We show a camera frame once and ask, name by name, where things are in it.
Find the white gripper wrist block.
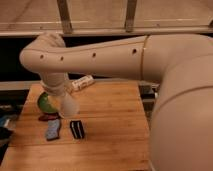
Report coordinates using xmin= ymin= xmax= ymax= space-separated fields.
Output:
xmin=40 ymin=73 xmax=73 ymax=96

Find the white ceramic cup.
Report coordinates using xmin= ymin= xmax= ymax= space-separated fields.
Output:
xmin=60 ymin=93 xmax=79 ymax=118

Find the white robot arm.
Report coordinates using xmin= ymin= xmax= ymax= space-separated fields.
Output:
xmin=19 ymin=33 xmax=213 ymax=171

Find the black striped eraser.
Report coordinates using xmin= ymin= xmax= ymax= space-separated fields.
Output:
xmin=70 ymin=120 xmax=85 ymax=139

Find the green round plate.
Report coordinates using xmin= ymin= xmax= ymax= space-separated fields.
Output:
xmin=37 ymin=92 xmax=58 ymax=114

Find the dark red small object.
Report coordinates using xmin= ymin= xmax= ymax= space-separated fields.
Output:
xmin=38 ymin=114 xmax=60 ymax=122

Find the blue sponge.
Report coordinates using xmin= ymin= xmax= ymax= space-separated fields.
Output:
xmin=45 ymin=119 xmax=61 ymax=141

